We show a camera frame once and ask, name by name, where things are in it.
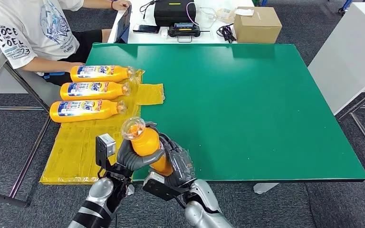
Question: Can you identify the blue wheeled frame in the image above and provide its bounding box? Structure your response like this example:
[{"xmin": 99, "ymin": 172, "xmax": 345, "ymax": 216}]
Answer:
[{"xmin": 337, "ymin": 0, "xmax": 353, "ymax": 15}]

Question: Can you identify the person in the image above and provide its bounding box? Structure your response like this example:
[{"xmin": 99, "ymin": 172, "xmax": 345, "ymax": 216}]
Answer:
[{"xmin": 0, "ymin": 0, "xmax": 132, "ymax": 86}]

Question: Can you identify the pink cable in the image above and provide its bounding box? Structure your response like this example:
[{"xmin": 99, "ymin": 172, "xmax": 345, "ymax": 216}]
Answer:
[{"xmin": 185, "ymin": 2, "xmax": 202, "ymax": 29}]

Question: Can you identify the black carry case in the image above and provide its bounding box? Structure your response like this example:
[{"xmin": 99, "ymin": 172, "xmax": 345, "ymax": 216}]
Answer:
[{"xmin": 154, "ymin": 0, "xmax": 197, "ymax": 27}]

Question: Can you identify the brown cardboard box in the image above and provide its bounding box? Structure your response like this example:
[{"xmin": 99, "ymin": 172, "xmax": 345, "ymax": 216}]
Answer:
[{"xmin": 233, "ymin": 6, "xmax": 283, "ymax": 44}]

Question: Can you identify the black cable bundle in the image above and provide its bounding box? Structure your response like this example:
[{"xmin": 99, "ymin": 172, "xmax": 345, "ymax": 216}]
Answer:
[{"xmin": 216, "ymin": 24, "xmax": 237, "ymax": 44}]

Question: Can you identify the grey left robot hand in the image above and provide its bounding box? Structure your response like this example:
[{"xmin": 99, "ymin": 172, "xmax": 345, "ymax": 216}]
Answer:
[{"xmin": 116, "ymin": 122, "xmax": 165, "ymax": 172}]

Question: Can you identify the clear plastic bag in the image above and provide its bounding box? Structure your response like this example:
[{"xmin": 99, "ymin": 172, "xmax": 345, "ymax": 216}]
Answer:
[{"xmin": 217, "ymin": 7, "xmax": 237, "ymax": 25}]

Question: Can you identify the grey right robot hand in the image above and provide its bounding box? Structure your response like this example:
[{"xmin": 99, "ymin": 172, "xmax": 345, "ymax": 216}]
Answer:
[{"xmin": 159, "ymin": 133, "xmax": 196, "ymax": 188}]

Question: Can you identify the black handheld controller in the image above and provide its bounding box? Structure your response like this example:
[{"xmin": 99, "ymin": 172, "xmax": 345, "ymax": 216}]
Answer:
[{"xmin": 168, "ymin": 22, "xmax": 211, "ymax": 43}]

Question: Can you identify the person's right hand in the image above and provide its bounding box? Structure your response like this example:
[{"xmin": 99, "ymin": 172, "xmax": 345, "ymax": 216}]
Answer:
[{"xmin": 66, "ymin": 62, "xmax": 85, "ymax": 72}]

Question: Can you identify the black smartphone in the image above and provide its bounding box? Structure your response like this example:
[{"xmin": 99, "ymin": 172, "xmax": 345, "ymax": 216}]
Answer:
[{"xmin": 133, "ymin": 24, "xmax": 161, "ymax": 34}]

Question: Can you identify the tablet with white cover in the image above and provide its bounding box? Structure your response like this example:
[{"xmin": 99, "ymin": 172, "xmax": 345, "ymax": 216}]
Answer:
[{"xmin": 107, "ymin": 4, "xmax": 132, "ymax": 44}]

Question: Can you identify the orange detergent bottle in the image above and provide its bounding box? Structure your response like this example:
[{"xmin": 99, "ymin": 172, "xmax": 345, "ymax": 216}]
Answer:
[
  {"xmin": 70, "ymin": 65, "xmax": 136, "ymax": 83},
  {"xmin": 49, "ymin": 99, "xmax": 128, "ymax": 124},
  {"xmin": 59, "ymin": 81, "xmax": 132, "ymax": 101},
  {"xmin": 121, "ymin": 116, "xmax": 173, "ymax": 177}
]

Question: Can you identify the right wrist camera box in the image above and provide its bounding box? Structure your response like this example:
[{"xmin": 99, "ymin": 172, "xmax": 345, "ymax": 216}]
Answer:
[{"xmin": 142, "ymin": 171, "xmax": 186, "ymax": 202}]

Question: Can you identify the white cable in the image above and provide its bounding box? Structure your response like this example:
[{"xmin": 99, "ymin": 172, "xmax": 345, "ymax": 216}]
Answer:
[{"xmin": 198, "ymin": 7, "xmax": 218, "ymax": 29}]

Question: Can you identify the white paper slip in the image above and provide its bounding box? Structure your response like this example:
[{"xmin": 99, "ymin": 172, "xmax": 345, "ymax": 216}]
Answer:
[{"xmin": 234, "ymin": 8, "xmax": 255, "ymax": 16}]

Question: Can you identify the person's left hand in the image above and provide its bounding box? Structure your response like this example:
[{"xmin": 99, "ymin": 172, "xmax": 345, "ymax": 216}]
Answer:
[{"xmin": 111, "ymin": 0, "xmax": 132, "ymax": 11}]

